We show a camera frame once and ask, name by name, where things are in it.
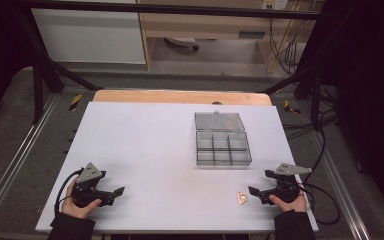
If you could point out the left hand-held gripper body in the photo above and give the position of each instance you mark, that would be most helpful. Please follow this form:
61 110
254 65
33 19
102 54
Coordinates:
88 175

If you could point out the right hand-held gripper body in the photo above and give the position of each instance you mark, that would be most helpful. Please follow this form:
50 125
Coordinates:
286 183

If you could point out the person's right hand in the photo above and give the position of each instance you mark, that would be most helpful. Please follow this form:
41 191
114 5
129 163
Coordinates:
291 205

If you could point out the person's left hand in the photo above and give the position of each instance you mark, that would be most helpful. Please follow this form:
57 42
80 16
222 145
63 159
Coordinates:
75 208

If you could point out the small copper-coloured metal piece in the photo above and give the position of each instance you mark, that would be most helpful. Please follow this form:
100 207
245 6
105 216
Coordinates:
242 198

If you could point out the clear plastic compartment box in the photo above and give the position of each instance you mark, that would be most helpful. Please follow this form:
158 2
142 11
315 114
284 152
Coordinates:
221 141

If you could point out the yellow-black striped tape marker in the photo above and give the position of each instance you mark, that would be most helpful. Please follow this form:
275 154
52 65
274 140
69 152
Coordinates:
75 102
290 107

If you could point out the white cabinet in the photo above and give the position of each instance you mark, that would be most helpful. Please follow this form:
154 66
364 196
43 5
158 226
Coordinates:
90 36

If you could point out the office chair base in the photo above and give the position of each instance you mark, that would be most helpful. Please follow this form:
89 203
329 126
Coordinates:
184 42

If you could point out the aluminium rail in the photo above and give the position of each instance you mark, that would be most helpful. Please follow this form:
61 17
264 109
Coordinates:
16 156
340 186

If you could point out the black metal frame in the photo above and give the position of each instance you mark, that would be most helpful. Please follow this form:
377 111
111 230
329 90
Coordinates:
43 71

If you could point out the white wall socket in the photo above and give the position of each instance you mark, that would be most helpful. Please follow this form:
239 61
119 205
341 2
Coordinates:
274 4

